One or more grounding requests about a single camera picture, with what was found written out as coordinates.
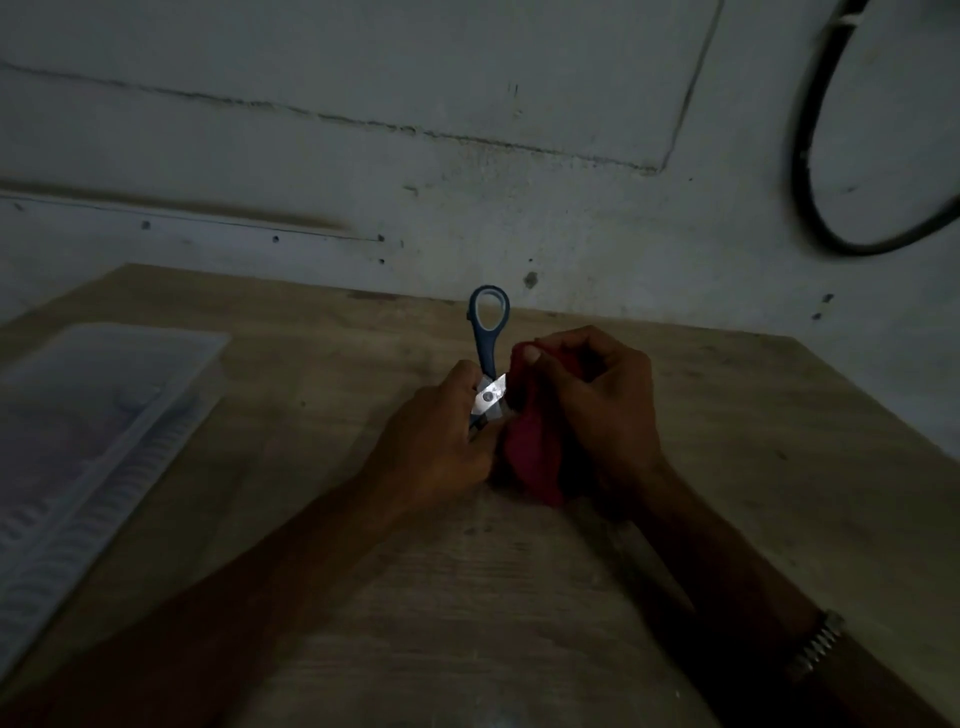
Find person's left forearm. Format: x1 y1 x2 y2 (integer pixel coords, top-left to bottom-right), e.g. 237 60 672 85
0 480 421 728

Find red cloth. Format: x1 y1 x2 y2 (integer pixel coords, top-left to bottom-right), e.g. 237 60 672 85
501 343 594 510

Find metal wristwatch band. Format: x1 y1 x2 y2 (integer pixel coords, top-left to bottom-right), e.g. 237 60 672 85
783 609 849 682

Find person's right forearm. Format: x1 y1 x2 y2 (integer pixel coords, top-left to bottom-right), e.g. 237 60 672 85
592 461 946 728

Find black cable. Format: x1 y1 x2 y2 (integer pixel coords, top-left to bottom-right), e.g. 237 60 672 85
789 0 960 258

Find blue handled scissors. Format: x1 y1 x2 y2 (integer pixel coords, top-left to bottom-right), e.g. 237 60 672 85
466 284 513 435

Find clear plastic container lid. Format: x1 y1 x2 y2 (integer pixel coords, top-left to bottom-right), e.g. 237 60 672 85
0 322 232 676

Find person's right hand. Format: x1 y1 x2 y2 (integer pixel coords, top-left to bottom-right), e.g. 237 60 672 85
513 325 669 504

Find person's left hand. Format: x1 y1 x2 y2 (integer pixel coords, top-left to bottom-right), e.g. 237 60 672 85
359 359 502 517

